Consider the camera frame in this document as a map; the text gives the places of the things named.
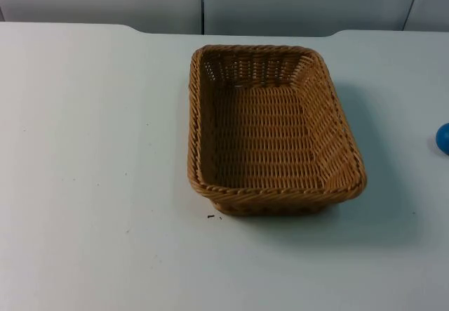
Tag pale brown wicker basket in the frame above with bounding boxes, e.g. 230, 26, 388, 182
187, 44, 368, 217

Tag blue ball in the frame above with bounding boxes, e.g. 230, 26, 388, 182
435, 122, 449, 157

